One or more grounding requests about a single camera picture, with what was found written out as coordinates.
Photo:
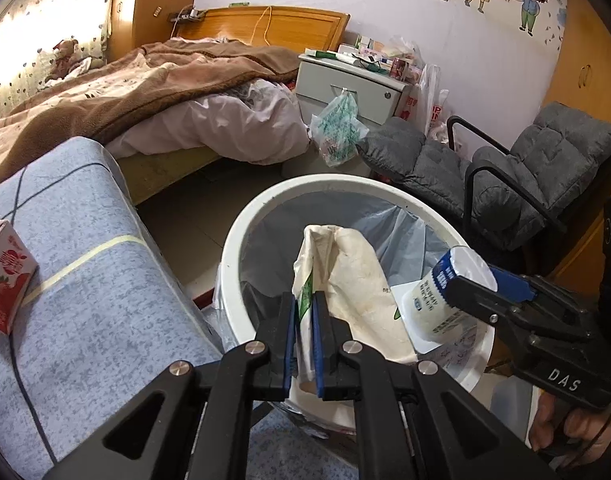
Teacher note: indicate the white nightstand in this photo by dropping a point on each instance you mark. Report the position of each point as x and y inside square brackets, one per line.
[320, 80]

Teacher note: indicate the green printed plastic bag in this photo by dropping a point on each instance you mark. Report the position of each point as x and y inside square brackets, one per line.
[337, 129]

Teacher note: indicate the teddy bear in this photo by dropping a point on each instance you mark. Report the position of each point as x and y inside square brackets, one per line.
[68, 56]

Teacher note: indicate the white yogurt cup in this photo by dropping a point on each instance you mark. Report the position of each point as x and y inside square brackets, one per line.
[429, 318]

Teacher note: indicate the white paper food bag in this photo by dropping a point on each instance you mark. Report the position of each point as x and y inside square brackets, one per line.
[340, 262]

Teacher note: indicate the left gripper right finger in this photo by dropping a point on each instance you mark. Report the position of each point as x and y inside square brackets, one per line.
[336, 378]

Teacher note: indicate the wooden headboard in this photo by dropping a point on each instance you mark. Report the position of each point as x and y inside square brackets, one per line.
[292, 27]

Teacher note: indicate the pink bed sheet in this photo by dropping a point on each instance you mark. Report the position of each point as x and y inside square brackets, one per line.
[259, 122]

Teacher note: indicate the strawberry milk carton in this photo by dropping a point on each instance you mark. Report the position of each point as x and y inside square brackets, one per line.
[17, 266]

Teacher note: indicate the white trash bin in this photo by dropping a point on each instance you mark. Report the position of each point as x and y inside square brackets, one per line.
[408, 238]

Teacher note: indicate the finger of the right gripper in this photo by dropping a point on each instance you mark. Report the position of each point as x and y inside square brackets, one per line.
[475, 300]
[515, 282]

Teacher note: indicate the right hand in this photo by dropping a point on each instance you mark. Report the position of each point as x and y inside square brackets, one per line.
[579, 425]

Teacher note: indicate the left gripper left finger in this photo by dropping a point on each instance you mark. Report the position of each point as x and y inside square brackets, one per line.
[272, 380]

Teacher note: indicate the brown blanket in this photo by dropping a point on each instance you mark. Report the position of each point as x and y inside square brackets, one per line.
[104, 103]

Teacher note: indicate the heart pattern curtain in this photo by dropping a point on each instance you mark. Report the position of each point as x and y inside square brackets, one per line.
[29, 31]

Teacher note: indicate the grey cushioned chair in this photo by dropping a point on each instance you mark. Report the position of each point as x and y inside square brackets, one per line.
[507, 195]

